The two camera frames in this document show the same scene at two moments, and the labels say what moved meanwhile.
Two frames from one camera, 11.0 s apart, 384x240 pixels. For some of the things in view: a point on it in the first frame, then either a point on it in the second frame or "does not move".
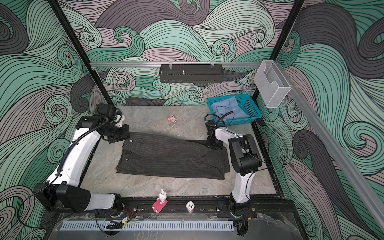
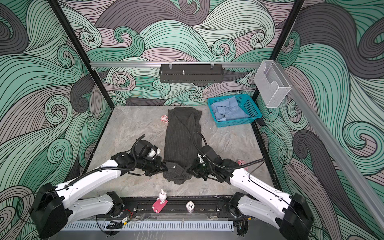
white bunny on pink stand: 160,203 does not move
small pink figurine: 172,118 to 164,118
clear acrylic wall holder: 271,84 does not move
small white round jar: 190,206 does not move
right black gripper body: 213,144 to 201,169
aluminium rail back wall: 175,64 does not move
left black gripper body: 117,133 to 152,166
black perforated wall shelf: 191,73 does not move
